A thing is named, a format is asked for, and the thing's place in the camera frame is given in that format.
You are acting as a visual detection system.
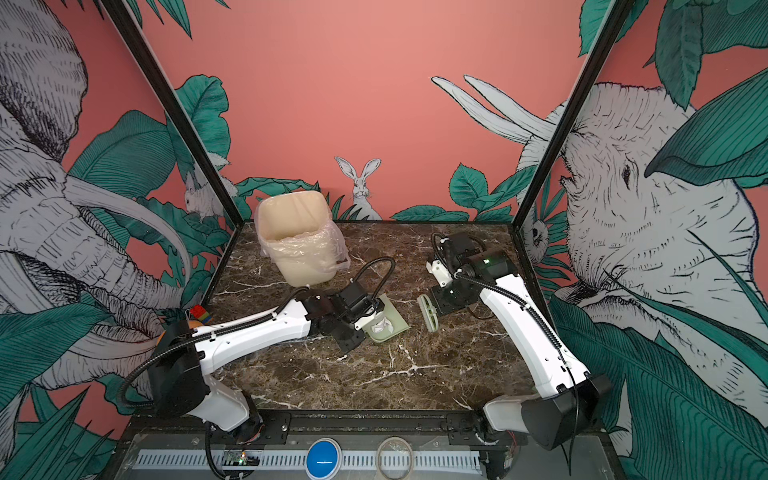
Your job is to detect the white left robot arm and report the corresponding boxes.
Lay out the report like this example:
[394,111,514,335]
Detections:
[116,261,389,444]

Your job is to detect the colourful toy brick block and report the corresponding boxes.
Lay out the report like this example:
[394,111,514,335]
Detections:
[188,305,212,325]

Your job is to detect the pale green hand brush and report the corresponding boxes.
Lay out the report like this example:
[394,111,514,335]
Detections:
[417,294,439,333]

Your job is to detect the cream trash bin with bag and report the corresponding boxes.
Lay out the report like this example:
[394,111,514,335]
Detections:
[254,191,350,287]

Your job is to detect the white paper scrap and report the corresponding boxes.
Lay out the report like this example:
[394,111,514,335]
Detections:
[371,319,394,338]

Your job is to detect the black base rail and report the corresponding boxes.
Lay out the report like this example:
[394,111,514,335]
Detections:
[119,409,528,449]

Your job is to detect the pale green dustpan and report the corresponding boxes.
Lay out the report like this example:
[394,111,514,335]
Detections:
[363,294,410,343]

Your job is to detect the black right frame post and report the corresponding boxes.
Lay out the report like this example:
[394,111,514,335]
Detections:
[512,0,634,231]

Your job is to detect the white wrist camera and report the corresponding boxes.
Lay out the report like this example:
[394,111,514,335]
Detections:
[426,260,453,288]
[354,308,386,330]

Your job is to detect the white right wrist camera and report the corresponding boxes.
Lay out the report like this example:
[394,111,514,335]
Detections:
[426,260,453,288]

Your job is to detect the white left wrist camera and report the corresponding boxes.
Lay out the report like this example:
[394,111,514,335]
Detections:
[354,308,386,330]

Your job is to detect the black left frame post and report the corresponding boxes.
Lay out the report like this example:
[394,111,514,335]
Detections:
[101,0,244,229]

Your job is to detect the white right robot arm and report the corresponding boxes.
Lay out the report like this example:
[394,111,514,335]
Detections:
[421,232,613,450]

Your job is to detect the small circuit board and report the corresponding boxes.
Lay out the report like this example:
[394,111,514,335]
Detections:
[222,450,261,468]

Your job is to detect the black frame post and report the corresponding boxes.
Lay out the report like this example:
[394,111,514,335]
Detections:
[512,0,634,231]
[101,0,244,229]

